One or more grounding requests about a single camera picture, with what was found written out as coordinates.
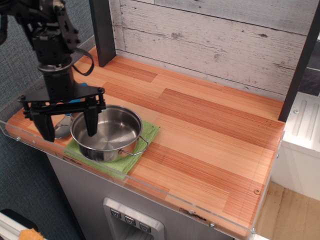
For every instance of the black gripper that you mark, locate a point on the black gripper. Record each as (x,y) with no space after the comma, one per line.
(62,95)

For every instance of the silver metal pot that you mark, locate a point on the silver metal pot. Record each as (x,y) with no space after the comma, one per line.
(118,131)

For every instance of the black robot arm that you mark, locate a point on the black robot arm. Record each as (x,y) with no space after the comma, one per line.
(54,39)

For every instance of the green folded cloth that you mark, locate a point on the green folded cloth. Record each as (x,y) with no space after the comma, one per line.
(117,169)

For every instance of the silver dispenser button panel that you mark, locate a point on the silver dispenser button panel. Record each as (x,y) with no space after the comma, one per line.
(126,223)

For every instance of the orange object at corner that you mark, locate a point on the orange object at corner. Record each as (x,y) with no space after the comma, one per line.
(30,234)

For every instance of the white toy sink unit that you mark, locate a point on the white toy sink unit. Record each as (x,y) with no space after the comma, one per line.
(297,163)

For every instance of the blue handled metal spoon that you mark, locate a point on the blue handled metal spoon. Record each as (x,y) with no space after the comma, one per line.
(63,127)

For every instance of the clear acrylic guard rail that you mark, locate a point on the clear acrylic guard rail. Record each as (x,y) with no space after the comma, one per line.
(200,167)

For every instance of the dark grey right post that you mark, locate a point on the dark grey right post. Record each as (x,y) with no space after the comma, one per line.
(302,64)

